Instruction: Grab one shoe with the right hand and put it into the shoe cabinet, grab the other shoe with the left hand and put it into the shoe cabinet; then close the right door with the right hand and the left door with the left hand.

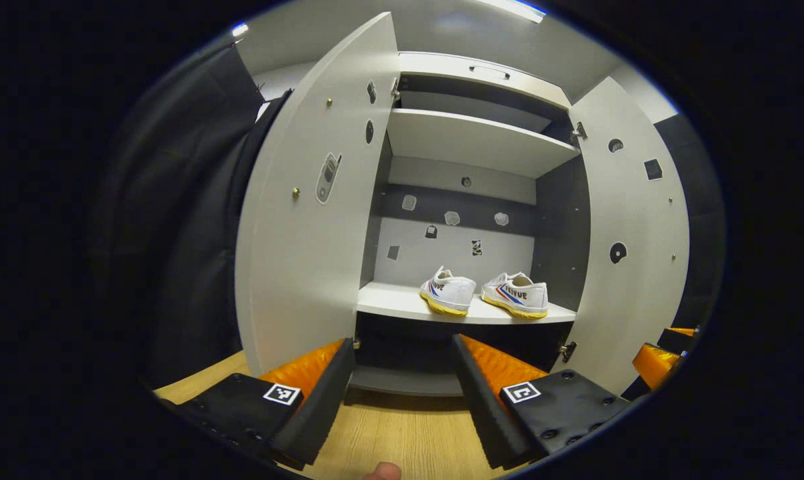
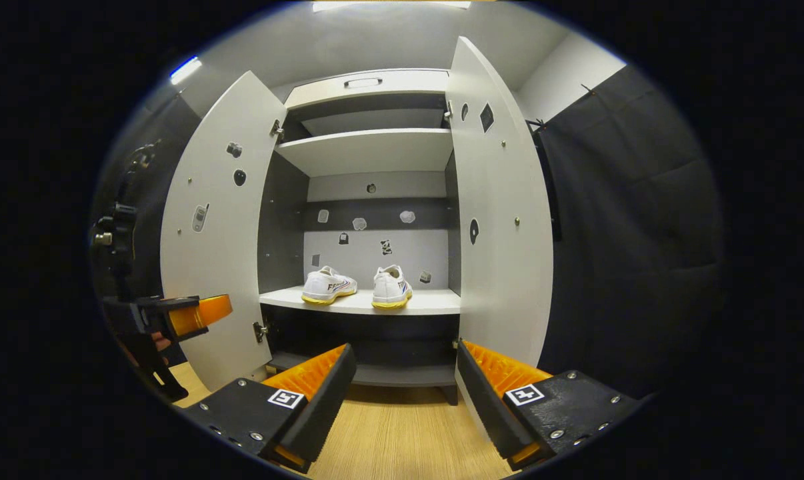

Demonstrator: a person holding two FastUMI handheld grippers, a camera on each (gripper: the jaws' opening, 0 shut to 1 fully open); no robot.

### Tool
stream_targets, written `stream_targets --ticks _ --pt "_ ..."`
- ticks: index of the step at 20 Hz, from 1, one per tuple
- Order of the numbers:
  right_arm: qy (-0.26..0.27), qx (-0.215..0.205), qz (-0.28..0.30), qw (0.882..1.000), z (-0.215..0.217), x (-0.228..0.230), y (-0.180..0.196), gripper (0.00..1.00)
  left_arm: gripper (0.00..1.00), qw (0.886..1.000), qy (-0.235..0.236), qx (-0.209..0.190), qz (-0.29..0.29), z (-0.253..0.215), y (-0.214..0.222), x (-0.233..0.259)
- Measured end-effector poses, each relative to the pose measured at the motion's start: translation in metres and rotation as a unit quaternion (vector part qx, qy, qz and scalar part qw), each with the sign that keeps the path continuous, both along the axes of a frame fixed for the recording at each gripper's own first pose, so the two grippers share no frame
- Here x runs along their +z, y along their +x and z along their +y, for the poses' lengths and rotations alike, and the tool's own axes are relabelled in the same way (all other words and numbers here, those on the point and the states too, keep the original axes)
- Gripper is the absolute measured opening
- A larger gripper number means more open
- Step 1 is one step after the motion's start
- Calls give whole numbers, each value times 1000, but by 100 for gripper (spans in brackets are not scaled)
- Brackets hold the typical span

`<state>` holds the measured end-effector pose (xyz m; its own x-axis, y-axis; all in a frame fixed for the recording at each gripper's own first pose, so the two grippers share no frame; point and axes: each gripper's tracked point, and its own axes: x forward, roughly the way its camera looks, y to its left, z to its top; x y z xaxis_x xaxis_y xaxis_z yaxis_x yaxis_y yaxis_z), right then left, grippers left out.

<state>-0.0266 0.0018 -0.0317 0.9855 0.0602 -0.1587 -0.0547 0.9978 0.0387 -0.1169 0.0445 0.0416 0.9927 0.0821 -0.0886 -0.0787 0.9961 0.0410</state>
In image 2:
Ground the small ceiling light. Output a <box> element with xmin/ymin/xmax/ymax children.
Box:
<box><xmin>169</xmin><ymin>55</ymin><xmax>204</xmax><ymax>85</ymax></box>

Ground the white shoe cabinet door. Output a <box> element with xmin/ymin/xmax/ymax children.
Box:
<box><xmin>160</xmin><ymin>71</ymin><xmax>288</xmax><ymax>393</ymax></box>
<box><xmin>445</xmin><ymin>35</ymin><xmax>555</xmax><ymax>434</ymax></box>

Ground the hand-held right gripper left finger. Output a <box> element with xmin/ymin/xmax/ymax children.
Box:
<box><xmin>185</xmin><ymin>343</ymin><xmax>357</xmax><ymax>474</ymax></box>

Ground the black backdrop cloth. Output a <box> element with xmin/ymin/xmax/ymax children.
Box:
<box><xmin>89</xmin><ymin>65</ymin><xmax>726</xmax><ymax>401</ymax></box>

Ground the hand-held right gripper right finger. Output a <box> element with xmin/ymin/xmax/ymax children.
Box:
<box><xmin>457</xmin><ymin>341</ymin><xmax>643</xmax><ymax>471</ymax></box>

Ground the white shoe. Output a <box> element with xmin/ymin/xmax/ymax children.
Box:
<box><xmin>301</xmin><ymin>265</ymin><xmax>359</xmax><ymax>306</ymax></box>
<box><xmin>371</xmin><ymin>264</ymin><xmax>414</xmax><ymax>310</ymax></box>

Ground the long ceiling light panel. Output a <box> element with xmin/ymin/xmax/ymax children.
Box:
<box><xmin>311</xmin><ymin>0</ymin><xmax>473</xmax><ymax>13</ymax></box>

